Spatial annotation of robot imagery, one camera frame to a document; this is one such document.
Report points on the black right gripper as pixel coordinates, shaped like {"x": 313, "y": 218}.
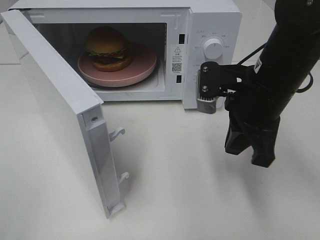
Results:
{"x": 257, "y": 106}

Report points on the pink round plate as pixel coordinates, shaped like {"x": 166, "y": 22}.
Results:
{"x": 143, "y": 64}

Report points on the burger with lettuce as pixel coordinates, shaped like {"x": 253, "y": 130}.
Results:
{"x": 108, "y": 49}

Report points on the white microwave door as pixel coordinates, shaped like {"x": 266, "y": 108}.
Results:
{"x": 71, "y": 109}

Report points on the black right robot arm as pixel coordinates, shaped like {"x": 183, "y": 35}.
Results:
{"x": 289, "y": 55}

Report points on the upper white power knob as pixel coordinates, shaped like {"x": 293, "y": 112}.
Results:
{"x": 213, "y": 48}

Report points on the white warning label sticker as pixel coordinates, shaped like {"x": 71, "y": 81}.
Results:
{"x": 177, "y": 57}

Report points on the white microwave oven body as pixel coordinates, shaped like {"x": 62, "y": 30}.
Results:
{"x": 159, "y": 24}

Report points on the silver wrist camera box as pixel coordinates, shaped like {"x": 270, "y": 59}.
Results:
{"x": 215, "y": 80}

